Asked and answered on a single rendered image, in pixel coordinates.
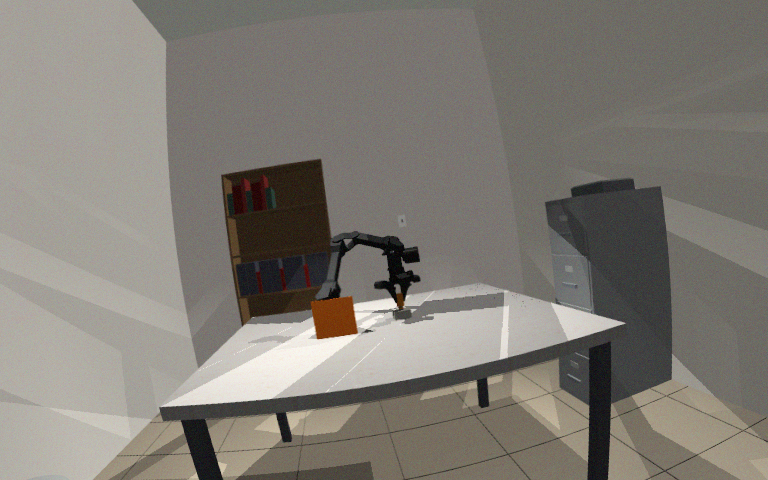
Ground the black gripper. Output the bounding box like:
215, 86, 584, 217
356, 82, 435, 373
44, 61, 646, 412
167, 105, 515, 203
374, 264, 421, 303

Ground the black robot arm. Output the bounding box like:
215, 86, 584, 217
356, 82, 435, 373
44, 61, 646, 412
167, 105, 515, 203
315, 231, 420, 301

